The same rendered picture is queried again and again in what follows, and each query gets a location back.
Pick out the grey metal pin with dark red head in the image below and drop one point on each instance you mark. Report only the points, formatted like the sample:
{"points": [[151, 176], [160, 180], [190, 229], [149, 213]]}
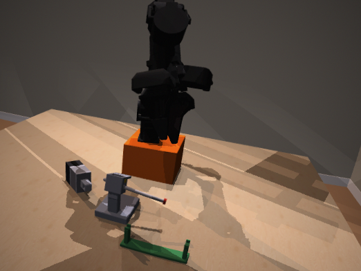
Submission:
{"points": [[145, 194]]}

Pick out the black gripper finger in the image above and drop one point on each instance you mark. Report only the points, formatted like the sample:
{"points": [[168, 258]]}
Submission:
{"points": [[157, 106], [175, 120]]}

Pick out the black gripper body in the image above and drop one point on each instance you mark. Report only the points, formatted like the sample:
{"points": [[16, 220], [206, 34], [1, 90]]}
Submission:
{"points": [[159, 78]]}

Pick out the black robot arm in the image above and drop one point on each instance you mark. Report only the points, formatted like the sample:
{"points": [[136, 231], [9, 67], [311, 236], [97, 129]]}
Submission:
{"points": [[167, 22]]}

